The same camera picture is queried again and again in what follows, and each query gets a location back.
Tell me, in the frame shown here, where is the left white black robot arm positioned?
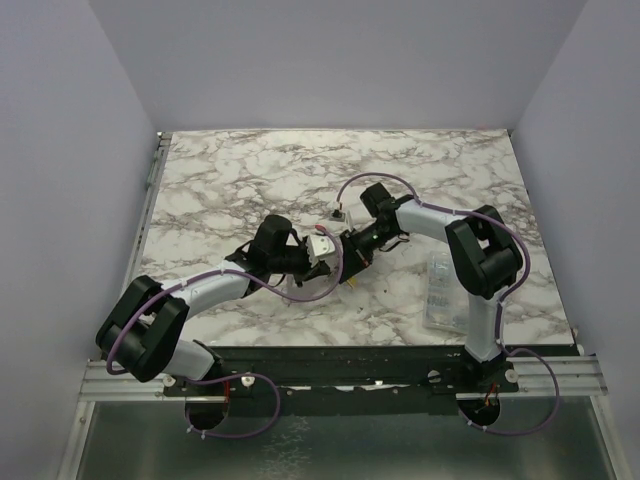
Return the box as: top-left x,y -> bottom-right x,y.
96,215 -> 342,395

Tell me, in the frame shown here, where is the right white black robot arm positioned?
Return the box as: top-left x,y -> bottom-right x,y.
340,183 -> 531,391

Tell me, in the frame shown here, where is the clear plastic organizer box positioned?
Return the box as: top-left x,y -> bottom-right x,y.
423,251 -> 469,335

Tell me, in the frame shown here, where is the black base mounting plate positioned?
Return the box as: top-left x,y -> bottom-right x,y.
164,345 -> 518,416

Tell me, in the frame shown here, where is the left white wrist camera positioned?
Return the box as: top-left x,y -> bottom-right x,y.
306,234 -> 336,266

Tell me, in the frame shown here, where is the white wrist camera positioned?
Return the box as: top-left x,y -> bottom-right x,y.
329,207 -> 354,230
306,234 -> 336,266

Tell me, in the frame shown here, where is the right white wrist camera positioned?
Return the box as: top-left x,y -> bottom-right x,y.
329,207 -> 354,230

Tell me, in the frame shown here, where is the aluminium frame rail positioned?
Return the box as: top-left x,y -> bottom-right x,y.
79,361 -> 164,403

